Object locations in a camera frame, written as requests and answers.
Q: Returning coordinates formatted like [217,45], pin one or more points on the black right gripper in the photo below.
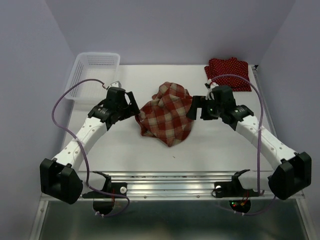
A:
[198,101]

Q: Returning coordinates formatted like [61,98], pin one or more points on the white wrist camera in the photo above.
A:
[210,85]
[115,84]

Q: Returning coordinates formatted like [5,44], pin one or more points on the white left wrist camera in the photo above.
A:
[115,84]

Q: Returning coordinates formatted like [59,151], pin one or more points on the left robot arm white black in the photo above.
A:
[59,176]

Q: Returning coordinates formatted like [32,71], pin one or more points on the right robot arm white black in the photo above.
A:
[292,171]

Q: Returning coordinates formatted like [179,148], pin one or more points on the red patterned skirt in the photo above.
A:
[164,117]

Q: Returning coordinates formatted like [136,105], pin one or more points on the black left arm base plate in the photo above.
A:
[115,188]

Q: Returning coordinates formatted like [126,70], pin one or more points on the red polka dot skirt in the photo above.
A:
[238,84]
[232,66]

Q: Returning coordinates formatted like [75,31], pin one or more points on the white plastic basket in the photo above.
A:
[101,66]

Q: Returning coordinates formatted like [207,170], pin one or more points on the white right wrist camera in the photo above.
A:
[210,85]

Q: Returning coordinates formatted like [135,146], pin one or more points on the aluminium rail frame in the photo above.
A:
[169,192]

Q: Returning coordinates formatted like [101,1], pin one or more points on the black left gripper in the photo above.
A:
[133,107]

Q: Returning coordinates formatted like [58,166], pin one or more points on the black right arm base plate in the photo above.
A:
[231,189]

